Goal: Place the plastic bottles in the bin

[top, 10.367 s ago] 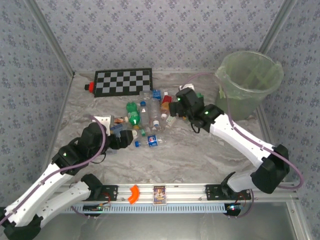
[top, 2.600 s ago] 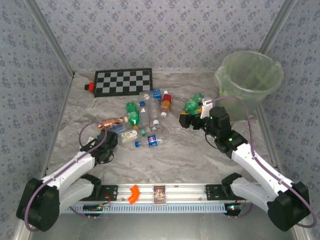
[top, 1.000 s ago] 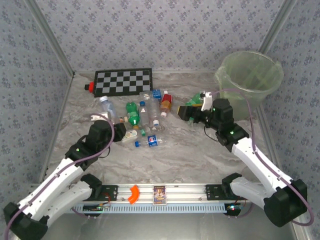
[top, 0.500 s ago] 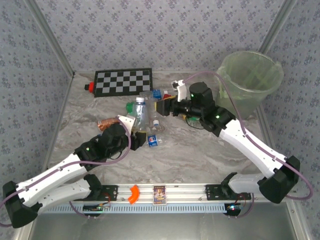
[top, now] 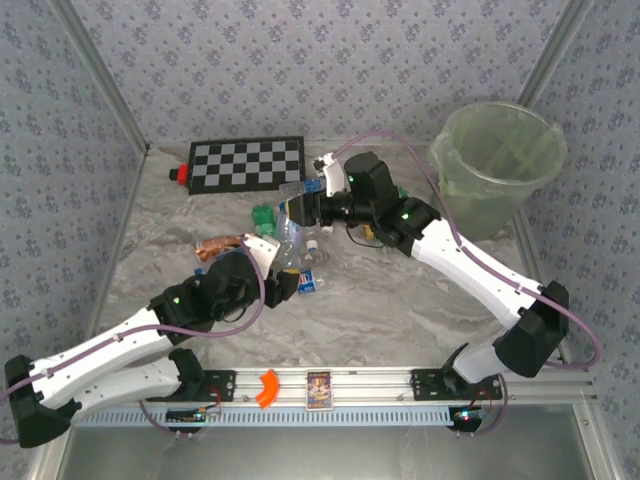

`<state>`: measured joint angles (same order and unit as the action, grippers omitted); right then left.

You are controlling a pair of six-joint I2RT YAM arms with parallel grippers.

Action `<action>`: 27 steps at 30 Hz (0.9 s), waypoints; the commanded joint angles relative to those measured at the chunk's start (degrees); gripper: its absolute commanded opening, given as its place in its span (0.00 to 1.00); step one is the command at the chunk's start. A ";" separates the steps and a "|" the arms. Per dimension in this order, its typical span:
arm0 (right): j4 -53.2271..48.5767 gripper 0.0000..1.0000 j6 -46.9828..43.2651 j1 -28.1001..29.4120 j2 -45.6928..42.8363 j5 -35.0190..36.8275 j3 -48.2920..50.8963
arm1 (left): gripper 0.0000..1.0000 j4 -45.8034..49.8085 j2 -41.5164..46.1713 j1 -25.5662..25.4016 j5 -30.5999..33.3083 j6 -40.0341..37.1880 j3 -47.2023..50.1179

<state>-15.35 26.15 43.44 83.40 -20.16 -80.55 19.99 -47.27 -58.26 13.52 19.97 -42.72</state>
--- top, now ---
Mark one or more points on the orange juice bottle red label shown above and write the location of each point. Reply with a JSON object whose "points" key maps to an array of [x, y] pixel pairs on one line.
{"points": [[328, 231]]}

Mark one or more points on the crushed clear bottle blue label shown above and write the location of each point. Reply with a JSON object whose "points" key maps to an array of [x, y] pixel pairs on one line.
{"points": [[311, 187]]}

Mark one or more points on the clear bottle blue cap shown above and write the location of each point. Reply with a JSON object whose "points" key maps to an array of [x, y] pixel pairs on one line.
{"points": [[290, 235]]}

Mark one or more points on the clear bottle white cap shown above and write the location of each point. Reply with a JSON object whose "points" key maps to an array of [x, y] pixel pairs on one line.
{"points": [[312, 245]]}

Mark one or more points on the green soda bottle white label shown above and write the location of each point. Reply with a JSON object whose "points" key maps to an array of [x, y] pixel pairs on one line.
{"points": [[264, 215]]}

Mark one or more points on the green soda bottle yellow cap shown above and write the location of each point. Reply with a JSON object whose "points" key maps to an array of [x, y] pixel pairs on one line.
{"points": [[368, 231]]}

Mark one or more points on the copper brown bottle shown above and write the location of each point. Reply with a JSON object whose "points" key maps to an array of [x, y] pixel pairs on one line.
{"points": [[215, 247]]}

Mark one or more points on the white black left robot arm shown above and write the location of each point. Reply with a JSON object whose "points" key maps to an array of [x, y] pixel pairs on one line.
{"points": [[100, 350]]}

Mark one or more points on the bin with green liner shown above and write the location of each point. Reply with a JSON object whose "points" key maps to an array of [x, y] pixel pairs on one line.
{"points": [[500, 150]]}

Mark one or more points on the black grey checkerboard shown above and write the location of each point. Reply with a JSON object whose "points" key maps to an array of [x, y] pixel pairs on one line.
{"points": [[245, 165]]}

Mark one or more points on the orange curved plastic piece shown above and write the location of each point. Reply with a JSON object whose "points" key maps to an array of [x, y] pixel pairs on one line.
{"points": [[272, 382]]}

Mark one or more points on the colourful picture card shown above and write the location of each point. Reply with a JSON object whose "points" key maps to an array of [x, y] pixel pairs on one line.
{"points": [[319, 390]]}

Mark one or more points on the red emergency stop button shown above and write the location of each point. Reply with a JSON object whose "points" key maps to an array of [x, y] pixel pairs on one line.
{"points": [[181, 174]]}

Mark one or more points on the grey metal panel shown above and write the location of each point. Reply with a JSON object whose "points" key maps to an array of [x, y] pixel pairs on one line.
{"points": [[320, 455]]}

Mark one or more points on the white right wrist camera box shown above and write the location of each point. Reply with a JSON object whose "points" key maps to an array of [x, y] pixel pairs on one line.
{"points": [[332, 175]]}

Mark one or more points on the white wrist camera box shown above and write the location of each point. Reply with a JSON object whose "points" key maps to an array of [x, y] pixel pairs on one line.
{"points": [[262, 250], [332, 175]]}

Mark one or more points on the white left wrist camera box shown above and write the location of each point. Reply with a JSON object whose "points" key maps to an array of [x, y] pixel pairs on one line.
{"points": [[262, 250]]}

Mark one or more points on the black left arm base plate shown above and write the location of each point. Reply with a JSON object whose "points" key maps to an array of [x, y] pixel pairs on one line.
{"points": [[225, 385]]}

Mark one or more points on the aluminium mounting rail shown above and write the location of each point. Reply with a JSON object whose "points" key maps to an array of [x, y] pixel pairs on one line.
{"points": [[375, 385]]}

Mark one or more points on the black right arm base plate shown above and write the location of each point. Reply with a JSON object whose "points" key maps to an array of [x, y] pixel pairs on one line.
{"points": [[425, 382]]}

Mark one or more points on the aluminium frame post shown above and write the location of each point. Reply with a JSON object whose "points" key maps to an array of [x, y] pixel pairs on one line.
{"points": [[555, 50], [104, 75]]}

